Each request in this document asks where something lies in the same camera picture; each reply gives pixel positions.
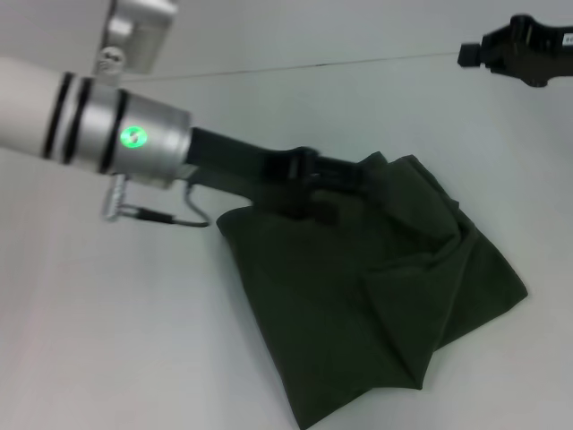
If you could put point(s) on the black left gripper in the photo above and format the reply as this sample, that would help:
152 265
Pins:
242 165

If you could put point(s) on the dark green FREE t-shirt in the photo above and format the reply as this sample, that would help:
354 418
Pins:
358 291

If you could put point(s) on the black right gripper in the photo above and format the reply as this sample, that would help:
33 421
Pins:
532 49

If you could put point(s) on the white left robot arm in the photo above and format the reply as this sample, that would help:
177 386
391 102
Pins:
67 116

